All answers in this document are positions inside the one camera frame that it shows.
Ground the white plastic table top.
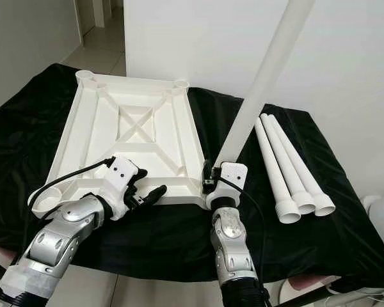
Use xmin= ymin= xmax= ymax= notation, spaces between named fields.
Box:
xmin=28 ymin=69 xmax=213 ymax=207

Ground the white plastic table leg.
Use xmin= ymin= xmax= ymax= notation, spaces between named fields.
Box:
xmin=268 ymin=114 xmax=337 ymax=217
xmin=255 ymin=122 xmax=302 ymax=225
xmin=212 ymin=0 xmax=317 ymax=172
xmin=260 ymin=114 xmax=318 ymax=216

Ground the black tablecloth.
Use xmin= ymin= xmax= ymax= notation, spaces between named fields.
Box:
xmin=0 ymin=63 xmax=381 ymax=282

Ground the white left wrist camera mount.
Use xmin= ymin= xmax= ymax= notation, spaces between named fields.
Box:
xmin=104 ymin=157 xmax=147 ymax=218

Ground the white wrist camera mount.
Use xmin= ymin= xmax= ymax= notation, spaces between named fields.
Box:
xmin=104 ymin=157 xmax=147 ymax=218
xmin=208 ymin=162 xmax=248 ymax=209

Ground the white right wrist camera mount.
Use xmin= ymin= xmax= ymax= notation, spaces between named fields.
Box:
xmin=208 ymin=162 xmax=248 ymax=209

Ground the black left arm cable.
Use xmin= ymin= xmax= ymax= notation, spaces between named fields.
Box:
xmin=29 ymin=157 xmax=119 ymax=221

